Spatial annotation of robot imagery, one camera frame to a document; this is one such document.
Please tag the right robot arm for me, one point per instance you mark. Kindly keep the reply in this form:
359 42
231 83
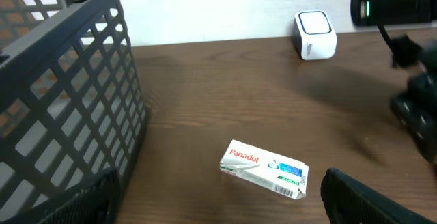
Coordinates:
381 13

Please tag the white Panadol box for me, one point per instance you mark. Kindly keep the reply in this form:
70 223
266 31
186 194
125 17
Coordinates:
283 175

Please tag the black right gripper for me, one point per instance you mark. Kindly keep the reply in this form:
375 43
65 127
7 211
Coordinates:
415 108

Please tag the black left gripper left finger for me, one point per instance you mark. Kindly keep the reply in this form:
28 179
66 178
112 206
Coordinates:
92 201

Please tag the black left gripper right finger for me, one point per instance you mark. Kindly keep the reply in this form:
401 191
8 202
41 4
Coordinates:
348 201

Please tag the white barcode scanner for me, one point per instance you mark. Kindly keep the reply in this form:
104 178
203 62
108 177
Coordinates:
313 35

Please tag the grey plastic mesh basket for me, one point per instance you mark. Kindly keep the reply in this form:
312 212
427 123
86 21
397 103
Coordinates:
71 102

